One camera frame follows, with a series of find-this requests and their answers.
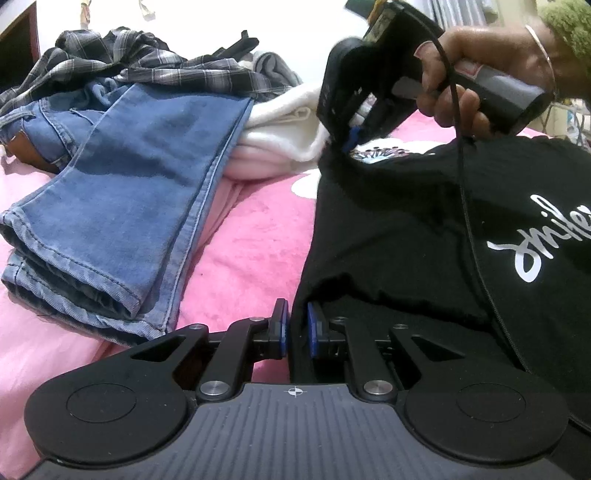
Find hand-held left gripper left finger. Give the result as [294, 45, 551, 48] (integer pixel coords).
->
[129, 299, 291, 401]

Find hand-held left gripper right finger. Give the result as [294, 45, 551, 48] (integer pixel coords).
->
[307, 300, 466, 401]

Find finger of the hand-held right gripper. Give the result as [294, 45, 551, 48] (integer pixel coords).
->
[342, 127, 366, 154]

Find black t-shirt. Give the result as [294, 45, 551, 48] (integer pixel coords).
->
[288, 136, 591, 437]

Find person's right hand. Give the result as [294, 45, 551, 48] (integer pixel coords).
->
[413, 25, 559, 139]

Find cream white sweater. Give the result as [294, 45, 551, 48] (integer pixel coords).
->
[222, 83, 332, 182]

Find pink floral blanket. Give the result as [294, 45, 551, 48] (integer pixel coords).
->
[178, 117, 591, 384]

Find grey curtain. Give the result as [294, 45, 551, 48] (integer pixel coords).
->
[431, 0, 543, 27]

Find blue jeans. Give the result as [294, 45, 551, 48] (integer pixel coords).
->
[0, 76, 256, 350]

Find grey plaid shirt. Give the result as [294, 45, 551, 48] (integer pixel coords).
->
[0, 28, 279, 110]

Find pale pink quilt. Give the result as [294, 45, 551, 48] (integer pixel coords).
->
[0, 148, 243, 480]

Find wooden headboard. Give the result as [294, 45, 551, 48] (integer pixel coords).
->
[0, 0, 38, 94]

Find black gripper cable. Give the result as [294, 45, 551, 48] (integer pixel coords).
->
[431, 41, 525, 372]

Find white bracelet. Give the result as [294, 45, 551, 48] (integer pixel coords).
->
[524, 24, 557, 100]

